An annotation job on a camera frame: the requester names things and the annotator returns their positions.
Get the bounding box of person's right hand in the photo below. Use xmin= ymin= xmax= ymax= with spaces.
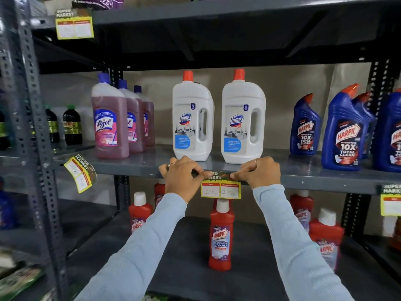
xmin=230 ymin=156 xmax=281 ymax=190

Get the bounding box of person's left hand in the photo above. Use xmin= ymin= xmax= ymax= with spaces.
xmin=158 ymin=156 xmax=213 ymax=203

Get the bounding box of yellow handwritten price tag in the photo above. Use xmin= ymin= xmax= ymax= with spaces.
xmin=201 ymin=171 xmax=242 ymax=200

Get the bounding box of person's left forearm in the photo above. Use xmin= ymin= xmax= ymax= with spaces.
xmin=75 ymin=193 xmax=188 ymax=301

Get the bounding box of person's right forearm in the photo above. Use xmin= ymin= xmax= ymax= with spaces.
xmin=253 ymin=184 xmax=355 ymax=301

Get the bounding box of red bathroom cleaner bottle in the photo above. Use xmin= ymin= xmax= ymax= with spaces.
xmin=128 ymin=191 xmax=153 ymax=233
xmin=154 ymin=179 xmax=166 ymax=208
xmin=208 ymin=199 xmax=235 ymax=272
xmin=289 ymin=190 xmax=315 ymax=233
xmin=309 ymin=208 xmax=345 ymax=272

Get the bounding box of white red-capped cleaner bottle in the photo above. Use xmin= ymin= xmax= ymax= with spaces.
xmin=172 ymin=70 xmax=215 ymax=162
xmin=221 ymin=69 xmax=267 ymax=165

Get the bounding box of pink floor cleaner bottle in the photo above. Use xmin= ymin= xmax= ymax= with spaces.
xmin=118 ymin=79 xmax=146 ymax=154
xmin=134 ymin=85 xmax=155 ymax=147
xmin=91 ymin=73 xmax=130 ymax=159

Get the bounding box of blue toilet cleaner bottle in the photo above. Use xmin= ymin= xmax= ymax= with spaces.
xmin=321 ymin=83 xmax=366 ymax=172
xmin=289 ymin=93 xmax=322 ymax=156
xmin=352 ymin=92 xmax=377 ymax=159
xmin=372 ymin=88 xmax=401 ymax=173

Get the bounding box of yellow tilted price tag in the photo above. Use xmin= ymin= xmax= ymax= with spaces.
xmin=63 ymin=153 xmax=98 ymax=194

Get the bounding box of grey metal shelf rack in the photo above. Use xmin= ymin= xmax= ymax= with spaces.
xmin=30 ymin=0 xmax=401 ymax=301

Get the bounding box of dark green-capped bottle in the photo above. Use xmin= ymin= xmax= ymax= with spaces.
xmin=45 ymin=106 xmax=61 ymax=143
xmin=0 ymin=112 xmax=10 ymax=151
xmin=62 ymin=105 xmax=83 ymax=146

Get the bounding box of yellow blank price tag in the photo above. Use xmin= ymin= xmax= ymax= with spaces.
xmin=380 ymin=184 xmax=401 ymax=217
xmin=55 ymin=9 xmax=95 ymax=40

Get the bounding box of grey metal side rack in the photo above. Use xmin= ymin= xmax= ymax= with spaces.
xmin=0 ymin=0 xmax=96 ymax=301

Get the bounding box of blue container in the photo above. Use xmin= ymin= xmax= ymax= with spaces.
xmin=0 ymin=189 xmax=17 ymax=230

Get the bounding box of purple packet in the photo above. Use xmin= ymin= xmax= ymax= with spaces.
xmin=72 ymin=0 xmax=125 ymax=10

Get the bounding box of green printed packet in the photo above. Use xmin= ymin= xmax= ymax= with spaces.
xmin=0 ymin=266 xmax=45 ymax=301

